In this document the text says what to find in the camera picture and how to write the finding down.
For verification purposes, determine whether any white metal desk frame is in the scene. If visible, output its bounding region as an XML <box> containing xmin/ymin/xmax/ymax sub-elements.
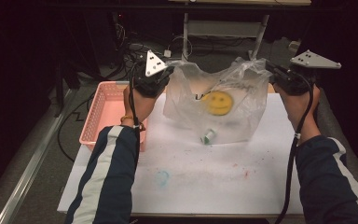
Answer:
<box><xmin>179</xmin><ymin>12</ymin><xmax>270</xmax><ymax>63</ymax></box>

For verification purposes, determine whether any tangle of floor cables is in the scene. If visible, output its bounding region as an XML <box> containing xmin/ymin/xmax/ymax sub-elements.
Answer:
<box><xmin>113</xmin><ymin>21</ymin><xmax>195</xmax><ymax>82</ymax></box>

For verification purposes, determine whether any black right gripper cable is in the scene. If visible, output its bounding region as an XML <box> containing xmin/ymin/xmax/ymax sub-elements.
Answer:
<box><xmin>274</xmin><ymin>72</ymin><xmax>315</xmax><ymax>224</ymax></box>

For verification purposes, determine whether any small white-capped bottle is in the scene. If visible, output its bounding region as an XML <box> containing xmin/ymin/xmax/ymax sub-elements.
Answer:
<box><xmin>200</xmin><ymin>128</ymin><xmax>216</xmax><ymax>146</ymax></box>

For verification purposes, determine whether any white table sheet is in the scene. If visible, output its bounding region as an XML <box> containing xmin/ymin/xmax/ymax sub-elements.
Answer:
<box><xmin>57</xmin><ymin>92</ymin><xmax>306</xmax><ymax>217</ymax></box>

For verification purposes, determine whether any person's right hand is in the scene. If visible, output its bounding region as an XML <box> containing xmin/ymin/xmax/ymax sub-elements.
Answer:
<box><xmin>272</xmin><ymin>83</ymin><xmax>322</xmax><ymax>145</ymax></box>

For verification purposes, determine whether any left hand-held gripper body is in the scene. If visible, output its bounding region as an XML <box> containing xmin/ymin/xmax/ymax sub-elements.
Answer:
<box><xmin>134</xmin><ymin>49</ymin><xmax>175</xmax><ymax>98</ymax></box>

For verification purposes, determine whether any black metal stand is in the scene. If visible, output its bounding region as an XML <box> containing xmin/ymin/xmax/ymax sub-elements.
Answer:
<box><xmin>53</xmin><ymin>57</ymin><xmax>77</xmax><ymax>119</ymax></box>

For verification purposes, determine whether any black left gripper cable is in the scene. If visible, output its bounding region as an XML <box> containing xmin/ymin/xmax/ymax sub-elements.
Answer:
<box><xmin>127</xmin><ymin>61</ymin><xmax>142</xmax><ymax>171</ymax></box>

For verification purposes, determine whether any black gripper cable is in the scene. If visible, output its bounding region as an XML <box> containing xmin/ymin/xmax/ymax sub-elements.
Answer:
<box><xmin>274</xmin><ymin>72</ymin><xmax>315</xmax><ymax>224</ymax></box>
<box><xmin>127</xmin><ymin>61</ymin><xmax>142</xmax><ymax>171</ymax></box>

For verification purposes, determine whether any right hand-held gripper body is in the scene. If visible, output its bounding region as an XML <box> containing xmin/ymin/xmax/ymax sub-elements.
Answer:
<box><xmin>273</xmin><ymin>49</ymin><xmax>343</xmax><ymax>96</ymax></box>

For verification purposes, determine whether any small white box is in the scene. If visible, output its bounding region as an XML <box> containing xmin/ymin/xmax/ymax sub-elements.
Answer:
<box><xmin>288</xmin><ymin>40</ymin><xmax>302</xmax><ymax>52</ymax></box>

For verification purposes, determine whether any black floor cable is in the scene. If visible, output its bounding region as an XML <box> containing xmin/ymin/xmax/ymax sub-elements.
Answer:
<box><xmin>57</xmin><ymin>89</ymin><xmax>98</xmax><ymax>163</ymax></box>

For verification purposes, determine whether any person's left hand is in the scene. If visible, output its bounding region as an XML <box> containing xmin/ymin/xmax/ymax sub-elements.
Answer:
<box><xmin>122</xmin><ymin>84</ymin><xmax>166</xmax><ymax>129</ymax></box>

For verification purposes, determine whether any clear smiley plastic bag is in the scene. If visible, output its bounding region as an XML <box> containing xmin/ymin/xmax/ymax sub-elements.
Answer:
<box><xmin>162</xmin><ymin>56</ymin><xmax>273</xmax><ymax>146</ymax></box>

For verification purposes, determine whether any pink plastic basket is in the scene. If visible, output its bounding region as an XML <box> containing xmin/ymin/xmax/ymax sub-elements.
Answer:
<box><xmin>78</xmin><ymin>80</ymin><xmax>148</xmax><ymax>153</ymax></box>

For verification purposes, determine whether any orange bead bracelet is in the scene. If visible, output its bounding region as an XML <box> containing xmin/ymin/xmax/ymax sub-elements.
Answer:
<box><xmin>119</xmin><ymin>114</ymin><xmax>147</xmax><ymax>132</ymax></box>

